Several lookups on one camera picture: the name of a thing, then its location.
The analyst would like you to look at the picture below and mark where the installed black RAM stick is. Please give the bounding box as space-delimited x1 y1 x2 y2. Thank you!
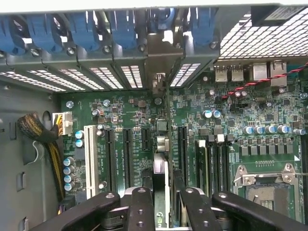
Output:
195 140 210 193

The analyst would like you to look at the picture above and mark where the empty black RAM slot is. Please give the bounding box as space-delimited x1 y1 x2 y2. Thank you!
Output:
217 141 225 193
301 136 308 217
224 141 231 193
210 141 218 193

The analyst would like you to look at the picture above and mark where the long PCIe expansion slot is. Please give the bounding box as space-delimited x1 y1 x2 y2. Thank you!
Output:
104 127 116 193
122 128 134 191
177 125 189 174

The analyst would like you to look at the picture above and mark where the CPU socket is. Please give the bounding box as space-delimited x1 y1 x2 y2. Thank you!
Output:
233 163 303 224

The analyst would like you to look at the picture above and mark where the white PCI expansion slot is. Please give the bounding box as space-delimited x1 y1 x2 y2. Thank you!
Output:
83 124 100 201

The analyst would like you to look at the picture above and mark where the short PCIe expansion slot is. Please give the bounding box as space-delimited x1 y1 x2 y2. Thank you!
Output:
141 127 152 152

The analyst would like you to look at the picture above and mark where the green motherboard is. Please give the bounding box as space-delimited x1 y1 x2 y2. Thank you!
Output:
59 60 308 231

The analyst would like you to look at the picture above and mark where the vented metal slot blank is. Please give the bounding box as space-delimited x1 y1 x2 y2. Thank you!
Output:
169 63 202 88
26 69 86 92
120 65 144 90
0 70 67 93
59 68 105 91
89 66 125 90

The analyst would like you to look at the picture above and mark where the silver USB port block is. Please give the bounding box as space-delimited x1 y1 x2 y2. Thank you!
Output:
214 64 229 83
230 64 244 83

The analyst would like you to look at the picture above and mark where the open PC case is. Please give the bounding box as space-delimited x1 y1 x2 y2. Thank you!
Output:
0 0 308 231

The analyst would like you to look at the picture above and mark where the silver ethernet port block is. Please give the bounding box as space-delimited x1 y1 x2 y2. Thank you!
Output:
269 61 288 88

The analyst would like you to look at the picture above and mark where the blue card retention clip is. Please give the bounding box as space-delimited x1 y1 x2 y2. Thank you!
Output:
189 7 219 47
26 13 65 53
0 15 26 56
148 7 177 32
68 11 102 51
109 10 138 51

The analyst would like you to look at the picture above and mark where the black labelled box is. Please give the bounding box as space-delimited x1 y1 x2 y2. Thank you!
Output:
250 6 308 27

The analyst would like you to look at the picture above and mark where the black yellow power wire bundle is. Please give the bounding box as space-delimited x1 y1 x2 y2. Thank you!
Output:
18 111 73 216

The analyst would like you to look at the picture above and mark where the red black twisted wire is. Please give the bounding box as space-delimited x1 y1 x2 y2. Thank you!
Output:
221 62 308 100

